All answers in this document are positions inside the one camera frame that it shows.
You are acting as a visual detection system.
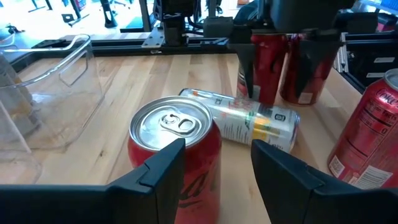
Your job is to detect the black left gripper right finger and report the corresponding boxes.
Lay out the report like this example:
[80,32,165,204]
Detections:
[251,139,398,224]

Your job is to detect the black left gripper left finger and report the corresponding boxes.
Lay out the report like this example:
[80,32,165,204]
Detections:
[0,138,187,224]

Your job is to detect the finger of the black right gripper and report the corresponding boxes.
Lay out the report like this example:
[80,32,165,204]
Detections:
[294,39,341,98]
[228,42,259,99]

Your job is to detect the red Coca-Cola Zero can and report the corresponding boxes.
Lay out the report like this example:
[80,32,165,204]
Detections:
[279,33,337,106]
[236,32,289,106]
[127,95,223,224]

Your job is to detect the Celsius Tropical Vibe can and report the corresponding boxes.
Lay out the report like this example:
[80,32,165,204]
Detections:
[178,88,302,154]

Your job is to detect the clear plastic bin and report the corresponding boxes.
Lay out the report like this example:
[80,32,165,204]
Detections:
[0,33,105,152]
[0,99,43,184]

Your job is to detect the red Darth Vader Coke can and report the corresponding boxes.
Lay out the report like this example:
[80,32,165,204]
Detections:
[328,68,398,190]

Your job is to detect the black aluminium table frame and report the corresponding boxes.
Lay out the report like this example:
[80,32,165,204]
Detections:
[9,30,398,94]

